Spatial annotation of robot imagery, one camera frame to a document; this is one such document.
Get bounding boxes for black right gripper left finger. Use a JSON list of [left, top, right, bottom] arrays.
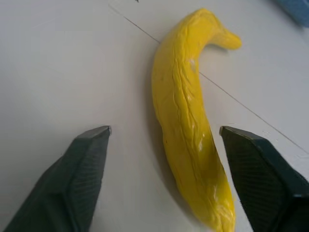
[[3, 125, 112, 232]]

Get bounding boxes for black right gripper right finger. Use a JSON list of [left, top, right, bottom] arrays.
[[219, 125, 309, 232]]

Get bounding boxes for yellow banana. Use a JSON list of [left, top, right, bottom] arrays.
[[152, 8, 242, 232]]

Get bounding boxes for blue cloth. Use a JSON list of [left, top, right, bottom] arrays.
[[269, 0, 309, 28]]

